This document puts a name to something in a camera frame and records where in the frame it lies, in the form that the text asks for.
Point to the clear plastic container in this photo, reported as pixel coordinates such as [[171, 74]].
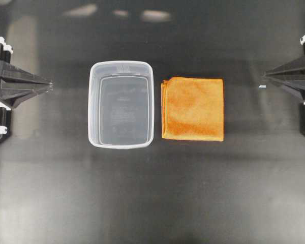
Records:
[[121, 104]]

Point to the orange folded towel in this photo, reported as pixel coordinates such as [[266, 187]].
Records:
[[192, 109]]

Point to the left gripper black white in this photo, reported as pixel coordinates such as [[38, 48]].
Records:
[[13, 94]]

